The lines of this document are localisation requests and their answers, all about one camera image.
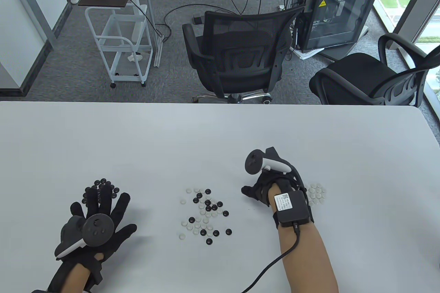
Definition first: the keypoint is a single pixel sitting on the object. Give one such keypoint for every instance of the person's left hand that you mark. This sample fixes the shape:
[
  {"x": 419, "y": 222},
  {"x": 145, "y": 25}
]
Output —
[{"x": 106, "y": 203}]

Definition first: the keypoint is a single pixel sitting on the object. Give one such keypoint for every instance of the person's right hand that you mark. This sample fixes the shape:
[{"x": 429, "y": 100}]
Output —
[{"x": 261, "y": 188}]

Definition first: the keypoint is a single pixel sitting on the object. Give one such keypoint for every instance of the group of black Go stones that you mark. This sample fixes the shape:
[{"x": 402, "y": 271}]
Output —
[{"x": 102, "y": 181}]

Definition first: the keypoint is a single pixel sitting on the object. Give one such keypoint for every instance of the group of white Go stones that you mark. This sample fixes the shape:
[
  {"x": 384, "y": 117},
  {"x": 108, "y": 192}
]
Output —
[{"x": 317, "y": 193}]

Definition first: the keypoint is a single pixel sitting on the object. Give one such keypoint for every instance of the pile of mixed Go stones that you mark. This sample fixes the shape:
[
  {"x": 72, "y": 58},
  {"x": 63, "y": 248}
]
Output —
[{"x": 206, "y": 209}]

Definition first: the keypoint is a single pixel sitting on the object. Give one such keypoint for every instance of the person's right forearm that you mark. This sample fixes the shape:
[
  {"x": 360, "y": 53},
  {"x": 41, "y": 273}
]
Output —
[{"x": 306, "y": 262}]

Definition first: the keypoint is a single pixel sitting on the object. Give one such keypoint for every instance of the black white right hand controller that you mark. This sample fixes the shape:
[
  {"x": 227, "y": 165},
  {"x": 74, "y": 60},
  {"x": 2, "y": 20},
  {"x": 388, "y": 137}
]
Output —
[{"x": 254, "y": 161}]

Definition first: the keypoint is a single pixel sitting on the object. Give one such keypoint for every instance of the black white hand controller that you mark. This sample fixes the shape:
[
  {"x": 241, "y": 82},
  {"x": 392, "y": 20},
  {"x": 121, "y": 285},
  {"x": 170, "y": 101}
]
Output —
[
  {"x": 254, "y": 161},
  {"x": 99, "y": 231}
]

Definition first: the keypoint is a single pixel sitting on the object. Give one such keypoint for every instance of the black white left hand controller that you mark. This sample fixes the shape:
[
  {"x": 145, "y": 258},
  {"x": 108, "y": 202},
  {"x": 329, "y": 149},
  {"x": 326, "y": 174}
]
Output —
[{"x": 99, "y": 231}]

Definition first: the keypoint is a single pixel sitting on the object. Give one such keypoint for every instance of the white papers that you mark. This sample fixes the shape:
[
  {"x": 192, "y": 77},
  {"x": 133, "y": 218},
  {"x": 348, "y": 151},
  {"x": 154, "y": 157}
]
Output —
[{"x": 306, "y": 54}]

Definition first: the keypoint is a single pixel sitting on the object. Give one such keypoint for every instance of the white crumpled tissue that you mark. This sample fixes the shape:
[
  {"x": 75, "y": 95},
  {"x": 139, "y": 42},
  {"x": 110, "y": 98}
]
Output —
[{"x": 134, "y": 57}]

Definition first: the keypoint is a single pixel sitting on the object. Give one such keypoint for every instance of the black office chair curved armrests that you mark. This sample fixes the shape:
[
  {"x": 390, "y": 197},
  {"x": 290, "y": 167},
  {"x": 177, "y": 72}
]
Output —
[{"x": 354, "y": 69}]

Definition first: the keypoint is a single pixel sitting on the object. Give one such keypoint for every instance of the black mesh office chair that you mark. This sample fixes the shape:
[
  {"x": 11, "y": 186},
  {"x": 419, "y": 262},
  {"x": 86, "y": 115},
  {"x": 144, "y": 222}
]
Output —
[{"x": 240, "y": 25}]

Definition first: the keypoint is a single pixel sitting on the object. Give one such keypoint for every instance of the white rolling cart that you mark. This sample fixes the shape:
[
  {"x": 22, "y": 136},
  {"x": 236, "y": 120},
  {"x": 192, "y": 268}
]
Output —
[{"x": 129, "y": 26}]

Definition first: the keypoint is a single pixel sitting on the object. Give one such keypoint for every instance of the black power adapter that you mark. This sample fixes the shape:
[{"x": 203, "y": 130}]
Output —
[{"x": 197, "y": 19}]

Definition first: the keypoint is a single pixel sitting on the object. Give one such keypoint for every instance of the black glass computer tower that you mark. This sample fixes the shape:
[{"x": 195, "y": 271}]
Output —
[{"x": 337, "y": 14}]

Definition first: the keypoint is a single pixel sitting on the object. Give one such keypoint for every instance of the aluminium profile rods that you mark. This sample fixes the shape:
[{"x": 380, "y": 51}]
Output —
[{"x": 149, "y": 4}]

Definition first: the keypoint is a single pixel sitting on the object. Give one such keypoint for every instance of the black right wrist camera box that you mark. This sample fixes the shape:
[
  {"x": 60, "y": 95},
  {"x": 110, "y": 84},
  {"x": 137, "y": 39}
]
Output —
[{"x": 292, "y": 209}]

